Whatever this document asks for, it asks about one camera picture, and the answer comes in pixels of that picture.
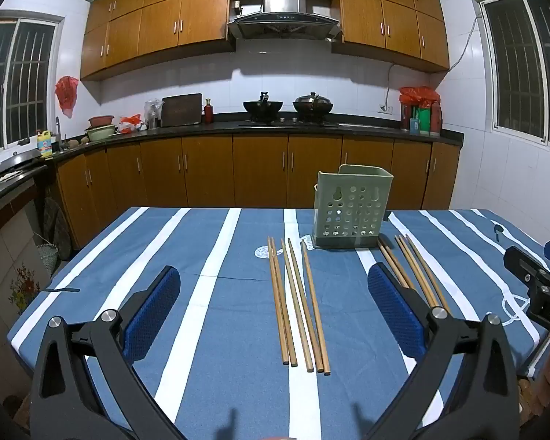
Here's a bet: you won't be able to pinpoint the round woven tray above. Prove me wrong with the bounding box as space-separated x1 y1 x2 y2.
43 196 73 263

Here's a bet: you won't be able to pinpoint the blue white striped tablecloth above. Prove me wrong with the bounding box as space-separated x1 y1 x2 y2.
7 206 550 440

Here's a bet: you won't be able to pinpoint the red hanging plastic bag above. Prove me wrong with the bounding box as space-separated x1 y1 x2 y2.
55 76 80 118

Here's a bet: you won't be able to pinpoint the brown cutting board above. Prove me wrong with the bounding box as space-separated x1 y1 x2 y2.
161 93 204 128

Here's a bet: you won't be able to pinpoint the small red plastic bag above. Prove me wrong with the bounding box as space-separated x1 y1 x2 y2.
118 114 143 135

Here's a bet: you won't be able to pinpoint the black gas stove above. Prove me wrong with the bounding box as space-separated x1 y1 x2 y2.
237 116 340 128

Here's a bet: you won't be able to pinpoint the large barred window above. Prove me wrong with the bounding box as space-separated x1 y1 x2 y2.
478 0 550 148

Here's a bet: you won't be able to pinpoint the white wall cable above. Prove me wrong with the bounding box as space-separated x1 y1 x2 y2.
384 15 481 107

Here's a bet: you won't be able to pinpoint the red bag with bottles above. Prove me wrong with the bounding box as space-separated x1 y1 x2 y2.
399 100 443 138

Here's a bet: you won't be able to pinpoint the barred window beside sink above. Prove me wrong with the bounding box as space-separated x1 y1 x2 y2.
0 16 61 157

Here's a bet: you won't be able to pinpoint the grey metal pan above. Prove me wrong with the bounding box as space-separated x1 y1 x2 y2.
0 150 45 176

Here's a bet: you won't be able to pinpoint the steel range hood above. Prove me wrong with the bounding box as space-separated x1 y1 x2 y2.
227 0 342 42

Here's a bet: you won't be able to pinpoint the green perforated utensil holder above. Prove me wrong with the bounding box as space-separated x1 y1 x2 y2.
312 164 393 249

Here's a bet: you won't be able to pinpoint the woven basket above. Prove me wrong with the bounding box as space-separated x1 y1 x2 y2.
36 242 61 276

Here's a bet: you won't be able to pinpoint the wooden base cabinets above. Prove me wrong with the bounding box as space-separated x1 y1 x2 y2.
50 125 465 249

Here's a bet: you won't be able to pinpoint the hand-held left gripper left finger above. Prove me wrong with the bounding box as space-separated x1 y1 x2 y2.
30 265 186 440

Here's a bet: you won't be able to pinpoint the red bag over bottles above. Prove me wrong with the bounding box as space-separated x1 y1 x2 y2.
398 85 441 109

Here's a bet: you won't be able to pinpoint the black wok with lid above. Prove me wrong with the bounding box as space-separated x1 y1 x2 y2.
293 92 335 122

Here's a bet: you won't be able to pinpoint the green basin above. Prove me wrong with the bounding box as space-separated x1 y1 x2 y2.
85 124 118 142

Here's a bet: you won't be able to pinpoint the black wok with ladle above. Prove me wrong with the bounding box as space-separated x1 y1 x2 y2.
242 91 284 122

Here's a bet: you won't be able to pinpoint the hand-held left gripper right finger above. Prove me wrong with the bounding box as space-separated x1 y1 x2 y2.
367 263 520 440

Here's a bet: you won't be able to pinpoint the clear plastic bag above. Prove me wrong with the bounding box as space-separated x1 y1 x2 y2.
144 99 165 130

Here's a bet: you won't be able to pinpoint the wooden wall cabinets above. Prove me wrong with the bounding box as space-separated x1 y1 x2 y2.
79 0 451 82

